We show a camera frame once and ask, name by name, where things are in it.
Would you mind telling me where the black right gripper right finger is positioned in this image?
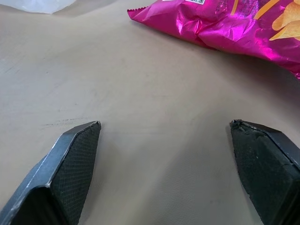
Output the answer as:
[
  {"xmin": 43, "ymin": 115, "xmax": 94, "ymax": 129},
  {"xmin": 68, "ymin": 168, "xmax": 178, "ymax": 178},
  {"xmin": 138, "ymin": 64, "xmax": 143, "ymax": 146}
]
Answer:
[{"xmin": 229, "ymin": 119, "xmax": 300, "ymax": 225}]

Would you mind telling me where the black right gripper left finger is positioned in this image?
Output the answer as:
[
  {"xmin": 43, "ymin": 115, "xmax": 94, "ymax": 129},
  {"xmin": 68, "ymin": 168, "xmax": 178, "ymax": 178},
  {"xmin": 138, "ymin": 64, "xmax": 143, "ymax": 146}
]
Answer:
[{"xmin": 0, "ymin": 120, "xmax": 102, "ymax": 225}]

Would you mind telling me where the magenta foil chips bag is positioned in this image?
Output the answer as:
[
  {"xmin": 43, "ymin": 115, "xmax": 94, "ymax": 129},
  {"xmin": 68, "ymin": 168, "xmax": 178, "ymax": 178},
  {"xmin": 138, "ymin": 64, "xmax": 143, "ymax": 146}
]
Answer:
[{"xmin": 127, "ymin": 0, "xmax": 300, "ymax": 81}]

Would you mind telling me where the clear plastic bag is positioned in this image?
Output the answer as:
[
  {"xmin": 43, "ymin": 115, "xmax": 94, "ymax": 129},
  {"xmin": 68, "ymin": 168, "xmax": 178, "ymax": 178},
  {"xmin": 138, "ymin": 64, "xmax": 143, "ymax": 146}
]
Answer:
[{"xmin": 0, "ymin": 0, "xmax": 76, "ymax": 14}]

